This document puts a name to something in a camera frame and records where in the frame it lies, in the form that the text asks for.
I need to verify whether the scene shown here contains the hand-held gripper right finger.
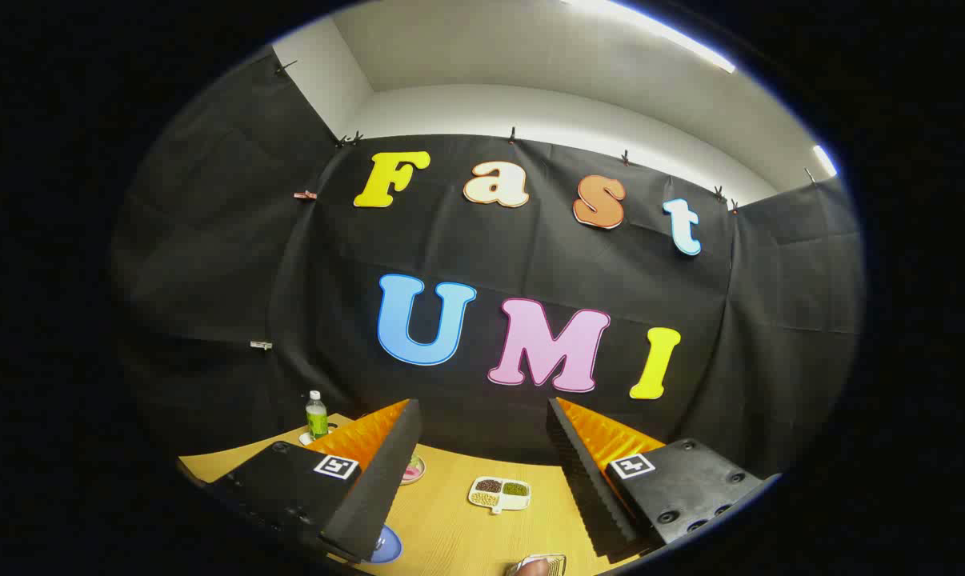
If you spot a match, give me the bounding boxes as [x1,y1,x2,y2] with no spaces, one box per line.
[547,398,781,561]

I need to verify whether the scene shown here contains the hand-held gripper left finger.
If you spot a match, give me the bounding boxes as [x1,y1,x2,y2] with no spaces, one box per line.
[206,398,423,563]

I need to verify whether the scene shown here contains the blue plate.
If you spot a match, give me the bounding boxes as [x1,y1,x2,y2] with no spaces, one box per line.
[368,524,403,565]

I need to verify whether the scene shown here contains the white divided tray with beans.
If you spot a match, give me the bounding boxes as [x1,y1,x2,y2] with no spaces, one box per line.
[468,476,531,514]

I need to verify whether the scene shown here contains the green drink bottle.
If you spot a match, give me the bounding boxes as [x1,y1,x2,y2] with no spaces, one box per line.
[306,390,329,441]

